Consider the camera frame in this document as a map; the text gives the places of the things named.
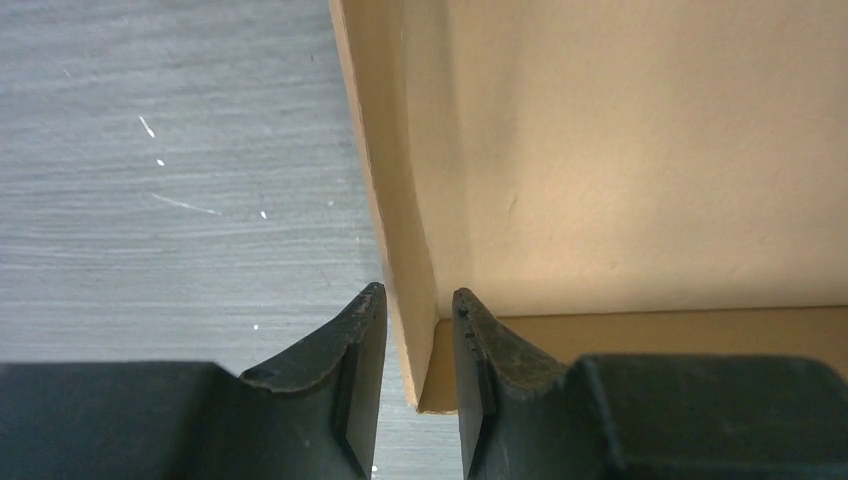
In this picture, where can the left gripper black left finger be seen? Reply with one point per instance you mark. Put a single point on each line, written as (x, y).
(309, 412)

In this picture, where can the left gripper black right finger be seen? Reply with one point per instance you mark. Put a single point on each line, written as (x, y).
(525, 415)

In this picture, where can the brown cardboard box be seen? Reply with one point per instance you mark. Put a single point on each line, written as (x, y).
(606, 176)

